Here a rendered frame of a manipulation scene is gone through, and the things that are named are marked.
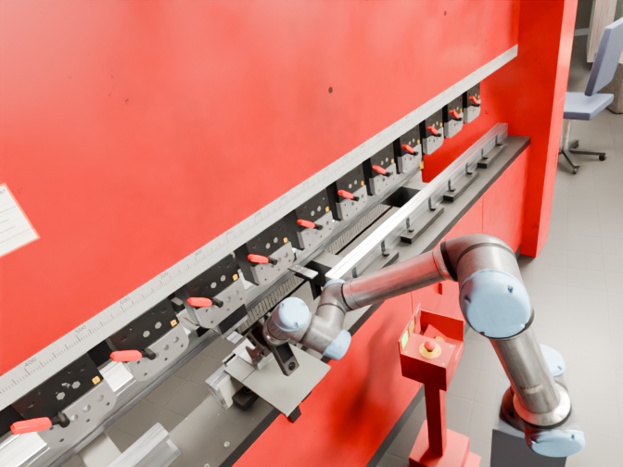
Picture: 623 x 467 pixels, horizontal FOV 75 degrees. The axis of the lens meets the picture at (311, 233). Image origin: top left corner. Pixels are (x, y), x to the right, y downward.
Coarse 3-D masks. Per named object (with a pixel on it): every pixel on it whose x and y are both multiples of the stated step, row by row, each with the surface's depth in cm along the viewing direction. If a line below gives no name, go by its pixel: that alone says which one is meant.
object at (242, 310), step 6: (240, 306) 120; (234, 312) 119; (240, 312) 121; (246, 312) 122; (228, 318) 118; (234, 318) 119; (240, 318) 121; (246, 318) 124; (222, 324) 117; (228, 324) 118; (234, 324) 120; (222, 330) 117; (228, 330) 120; (222, 336) 119
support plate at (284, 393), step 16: (304, 352) 119; (240, 368) 119; (272, 368) 117; (304, 368) 114; (320, 368) 113; (256, 384) 113; (272, 384) 112; (288, 384) 111; (304, 384) 110; (272, 400) 107; (288, 400) 106
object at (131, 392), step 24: (384, 192) 209; (360, 216) 198; (264, 288) 160; (192, 336) 140; (216, 336) 148; (120, 384) 125; (144, 384) 130; (120, 408) 126; (96, 432) 122; (0, 456) 111; (24, 456) 110; (48, 456) 112; (72, 456) 118
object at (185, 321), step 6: (186, 312) 140; (180, 318) 140; (186, 318) 138; (186, 324) 137; (192, 324) 136; (192, 330) 136; (198, 330) 135; (204, 330) 136; (216, 330) 134; (198, 336) 135; (228, 336) 130; (234, 336) 130; (240, 336) 129; (234, 342) 128
